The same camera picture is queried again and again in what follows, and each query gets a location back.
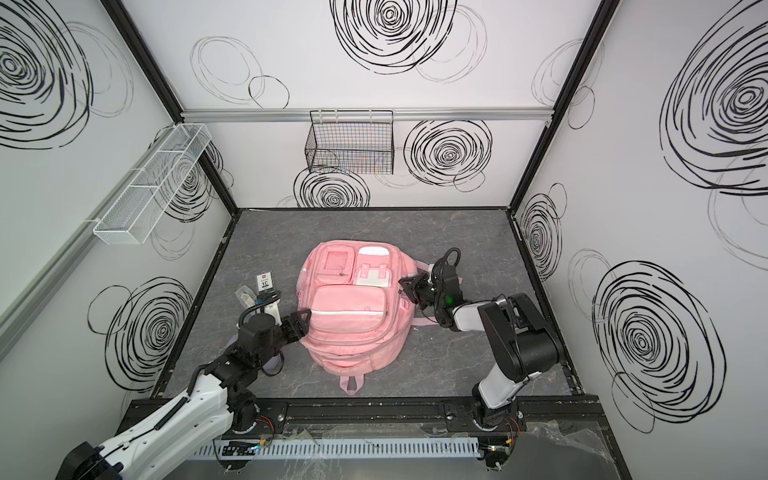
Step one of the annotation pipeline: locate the black wire wall basket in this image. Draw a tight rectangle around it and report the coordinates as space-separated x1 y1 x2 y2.
304 109 395 175

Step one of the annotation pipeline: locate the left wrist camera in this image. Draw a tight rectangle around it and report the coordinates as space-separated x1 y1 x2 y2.
263 300 282 325

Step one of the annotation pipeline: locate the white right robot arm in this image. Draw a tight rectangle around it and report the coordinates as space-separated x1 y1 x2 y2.
399 260 564 430

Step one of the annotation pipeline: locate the purple eraser pouch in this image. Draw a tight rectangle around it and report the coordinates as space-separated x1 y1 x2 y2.
262 353 283 372

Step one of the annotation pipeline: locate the small white card packet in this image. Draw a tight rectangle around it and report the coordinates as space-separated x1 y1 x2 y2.
256 272 274 293

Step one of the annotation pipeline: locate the clear plastic case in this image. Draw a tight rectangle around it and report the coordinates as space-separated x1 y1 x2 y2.
235 285 258 309

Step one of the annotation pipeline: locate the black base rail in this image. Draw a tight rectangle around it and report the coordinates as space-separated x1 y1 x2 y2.
222 395 610 440

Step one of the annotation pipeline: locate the white mesh wall shelf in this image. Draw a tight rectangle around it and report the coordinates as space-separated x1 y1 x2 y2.
93 123 212 245

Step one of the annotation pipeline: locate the white slotted cable duct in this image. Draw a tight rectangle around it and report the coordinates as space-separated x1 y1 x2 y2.
190 437 482 461

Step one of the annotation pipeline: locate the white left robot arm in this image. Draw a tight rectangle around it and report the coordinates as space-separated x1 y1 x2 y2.
56 306 311 479

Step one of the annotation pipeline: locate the pink student backpack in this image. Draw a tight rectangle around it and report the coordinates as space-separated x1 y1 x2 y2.
296 240 430 395

